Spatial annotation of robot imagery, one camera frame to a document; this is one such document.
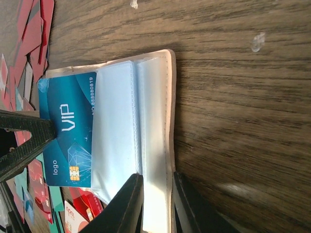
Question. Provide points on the red white circle card centre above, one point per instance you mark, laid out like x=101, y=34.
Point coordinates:
x=74, y=222

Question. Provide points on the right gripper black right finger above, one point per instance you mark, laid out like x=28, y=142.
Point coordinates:
x=193, y=213

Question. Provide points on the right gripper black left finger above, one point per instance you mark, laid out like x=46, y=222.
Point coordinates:
x=124, y=214

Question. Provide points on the blue chip card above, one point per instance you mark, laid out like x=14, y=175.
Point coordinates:
x=28, y=203

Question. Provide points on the red stripe card back left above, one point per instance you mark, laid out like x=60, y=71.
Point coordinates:
x=34, y=21

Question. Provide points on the red gold VIP card centre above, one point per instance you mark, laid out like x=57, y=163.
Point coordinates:
x=40, y=189

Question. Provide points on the blue VIP card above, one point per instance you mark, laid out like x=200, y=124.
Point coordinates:
x=69, y=102

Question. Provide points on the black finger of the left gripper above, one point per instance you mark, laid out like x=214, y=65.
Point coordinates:
x=16, y=121
x=14, y=162

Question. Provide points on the red gold card top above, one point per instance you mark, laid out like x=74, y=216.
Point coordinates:
x=86, y=203

